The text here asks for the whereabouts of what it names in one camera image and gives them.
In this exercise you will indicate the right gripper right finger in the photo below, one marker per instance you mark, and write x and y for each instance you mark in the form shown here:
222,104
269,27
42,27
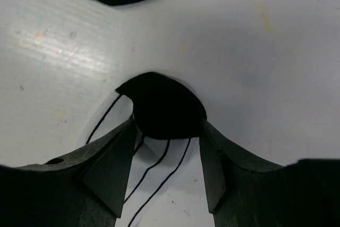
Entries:
243,189

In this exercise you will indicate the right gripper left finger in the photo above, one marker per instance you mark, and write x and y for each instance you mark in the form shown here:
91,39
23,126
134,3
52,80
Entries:
85,187

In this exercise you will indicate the white sock black thin stripes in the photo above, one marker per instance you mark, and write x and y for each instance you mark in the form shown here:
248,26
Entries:
168,117

